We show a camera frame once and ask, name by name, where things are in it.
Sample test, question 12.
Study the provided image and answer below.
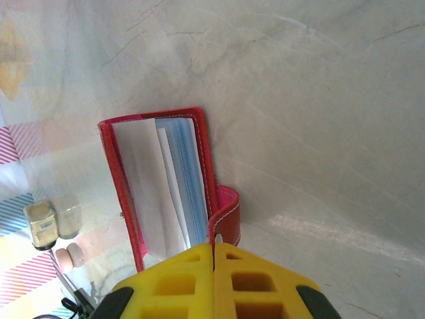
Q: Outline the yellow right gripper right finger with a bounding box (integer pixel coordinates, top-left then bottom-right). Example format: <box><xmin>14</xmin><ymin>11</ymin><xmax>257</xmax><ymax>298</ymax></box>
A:
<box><xmin>214</xmin><ymin>243</ymin><xmax>343</xmax><ymax>319</ymax></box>

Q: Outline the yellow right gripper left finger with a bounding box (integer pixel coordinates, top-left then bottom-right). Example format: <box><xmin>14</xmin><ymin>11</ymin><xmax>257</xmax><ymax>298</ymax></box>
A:
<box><xmin>88</xmin><ymin>243</ymin><xmax>216</xmax><ymax>319</ymax></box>

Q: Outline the red leather card holder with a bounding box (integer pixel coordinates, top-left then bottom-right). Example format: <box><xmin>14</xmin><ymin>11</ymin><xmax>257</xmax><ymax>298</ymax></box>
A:
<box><xmin>97</xmin><ymin>106</ymin><xmax>242</xmax><ymax>274</ymax></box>

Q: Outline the small pink rounded object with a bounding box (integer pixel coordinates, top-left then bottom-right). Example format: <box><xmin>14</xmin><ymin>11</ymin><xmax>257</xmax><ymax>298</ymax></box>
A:
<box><xmin>54</xmin><ymin>247</ymin><xmax>74</xmax><ymax>274</ymax></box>

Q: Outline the glass jar with beige powder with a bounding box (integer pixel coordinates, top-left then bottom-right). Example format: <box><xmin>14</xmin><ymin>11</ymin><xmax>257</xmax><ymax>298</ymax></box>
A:
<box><xmin>23</xmin><ymin>199</ymin><xmax>60</xmax><ymax>252</ymax></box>

